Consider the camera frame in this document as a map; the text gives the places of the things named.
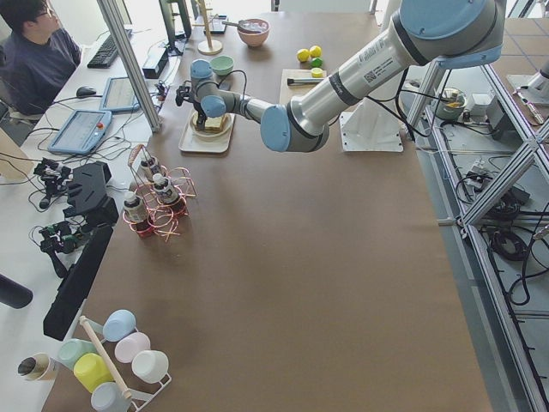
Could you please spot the tea bottle middle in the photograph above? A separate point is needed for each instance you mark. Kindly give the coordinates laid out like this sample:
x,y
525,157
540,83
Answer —
x,y
149,166

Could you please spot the halved lemon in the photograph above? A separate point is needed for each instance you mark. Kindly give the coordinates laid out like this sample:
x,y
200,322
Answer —
x,y
316,73

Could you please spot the yellow lemon far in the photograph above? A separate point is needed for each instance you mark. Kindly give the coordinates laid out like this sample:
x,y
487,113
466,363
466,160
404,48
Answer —
x,y
315,51

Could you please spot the seated person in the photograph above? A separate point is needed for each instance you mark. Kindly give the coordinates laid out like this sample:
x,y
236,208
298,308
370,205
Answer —
x,y
39,56

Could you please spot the cream rabbit tray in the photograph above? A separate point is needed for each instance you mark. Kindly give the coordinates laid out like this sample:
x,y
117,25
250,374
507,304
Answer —
x,y
191,143

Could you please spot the wooden mug tree stand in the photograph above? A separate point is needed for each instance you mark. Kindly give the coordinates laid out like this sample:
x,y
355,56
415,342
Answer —
x,y
209,46

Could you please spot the teach pendant near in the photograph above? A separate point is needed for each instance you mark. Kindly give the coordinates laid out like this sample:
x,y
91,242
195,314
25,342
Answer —
x,y
81,132

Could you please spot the yellow lemon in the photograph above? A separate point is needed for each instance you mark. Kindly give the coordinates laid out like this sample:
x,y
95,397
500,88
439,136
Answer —
x,y
315,51
303,55

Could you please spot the white cup on rack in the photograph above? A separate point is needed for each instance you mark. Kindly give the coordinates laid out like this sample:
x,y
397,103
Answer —
x,y
151,366

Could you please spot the wooden cutting board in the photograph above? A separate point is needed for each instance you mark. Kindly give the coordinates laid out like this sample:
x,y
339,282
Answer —
x,y
287,92

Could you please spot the aluminium frame post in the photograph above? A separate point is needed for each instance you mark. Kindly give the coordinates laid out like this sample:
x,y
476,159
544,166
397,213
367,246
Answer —
x,y
114,21

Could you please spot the bread slice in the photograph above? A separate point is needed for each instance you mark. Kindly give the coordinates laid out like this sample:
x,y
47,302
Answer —
x,y
213,125

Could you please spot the steel muddler black tip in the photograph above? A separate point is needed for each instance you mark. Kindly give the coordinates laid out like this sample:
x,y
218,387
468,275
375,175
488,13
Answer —
x,y
303,81

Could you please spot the metal ice scoop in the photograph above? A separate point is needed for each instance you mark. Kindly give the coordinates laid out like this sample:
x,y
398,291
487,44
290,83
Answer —
x,y
245,26

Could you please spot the tea bottle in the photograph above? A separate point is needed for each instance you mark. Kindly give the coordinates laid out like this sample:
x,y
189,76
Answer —
x,y
135,210
149,166
166,193

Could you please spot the tea bottle back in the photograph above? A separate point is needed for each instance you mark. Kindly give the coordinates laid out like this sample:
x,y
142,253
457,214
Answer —
x,y
135,210

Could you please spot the black computer mouse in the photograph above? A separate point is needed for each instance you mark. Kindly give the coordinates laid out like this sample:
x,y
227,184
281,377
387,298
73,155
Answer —
x,y
84,92

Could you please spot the green lime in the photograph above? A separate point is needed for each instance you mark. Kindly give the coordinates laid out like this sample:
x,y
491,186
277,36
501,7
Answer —
x,y
317,62

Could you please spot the pink bowl of ice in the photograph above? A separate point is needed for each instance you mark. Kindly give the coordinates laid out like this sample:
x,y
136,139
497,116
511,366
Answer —
x,y
255,39

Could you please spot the paper cup with metal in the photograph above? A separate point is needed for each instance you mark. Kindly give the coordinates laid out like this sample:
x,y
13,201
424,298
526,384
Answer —
x,y
39,366

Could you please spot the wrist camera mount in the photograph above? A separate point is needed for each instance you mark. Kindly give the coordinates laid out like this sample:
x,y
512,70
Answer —
x,y
184,94

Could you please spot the yellow cup on rack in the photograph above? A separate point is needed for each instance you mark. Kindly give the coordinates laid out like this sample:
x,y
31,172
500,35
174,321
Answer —
x,y
91,371

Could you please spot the pink cup on rack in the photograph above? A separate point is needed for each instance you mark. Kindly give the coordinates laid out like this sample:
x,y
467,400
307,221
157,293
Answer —
x,y
130,346

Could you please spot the grey cup on rack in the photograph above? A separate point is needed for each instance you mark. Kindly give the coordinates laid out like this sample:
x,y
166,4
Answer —
x,y
108,398

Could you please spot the green ceramic bowl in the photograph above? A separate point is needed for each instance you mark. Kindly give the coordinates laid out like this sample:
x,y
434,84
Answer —
x,y
222,65

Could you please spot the tea bottle front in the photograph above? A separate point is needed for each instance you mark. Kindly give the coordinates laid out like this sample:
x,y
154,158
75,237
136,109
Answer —
x,y
166,193

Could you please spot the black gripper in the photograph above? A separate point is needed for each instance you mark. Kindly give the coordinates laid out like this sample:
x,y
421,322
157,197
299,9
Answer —
x,y
201,117

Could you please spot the copper wire bottle rack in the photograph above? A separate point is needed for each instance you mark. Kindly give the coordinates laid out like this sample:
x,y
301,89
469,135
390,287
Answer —
x,y
163,219

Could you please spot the yellow lemon near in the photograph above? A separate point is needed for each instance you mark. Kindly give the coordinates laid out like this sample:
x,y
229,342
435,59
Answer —
x,y
303,55

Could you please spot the mint cup on rack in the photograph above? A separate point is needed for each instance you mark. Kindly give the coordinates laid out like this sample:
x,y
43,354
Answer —
x,y
72,350

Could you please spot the black keyboard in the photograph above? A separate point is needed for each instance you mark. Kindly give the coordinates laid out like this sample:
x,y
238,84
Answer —
x,y
105,56

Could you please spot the teach pendant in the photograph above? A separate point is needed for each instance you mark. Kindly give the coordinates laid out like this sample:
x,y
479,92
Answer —
x,y
81,132
119,96

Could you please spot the blue cup on rack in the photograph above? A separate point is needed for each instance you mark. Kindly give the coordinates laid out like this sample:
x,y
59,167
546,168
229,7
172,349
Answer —
x,y
119,324

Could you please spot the teach pendant far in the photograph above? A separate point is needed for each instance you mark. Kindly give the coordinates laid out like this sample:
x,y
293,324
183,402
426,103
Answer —
x,y
119,96

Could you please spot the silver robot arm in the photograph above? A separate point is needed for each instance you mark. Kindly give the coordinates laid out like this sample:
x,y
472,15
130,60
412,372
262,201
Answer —
x,y
470,32

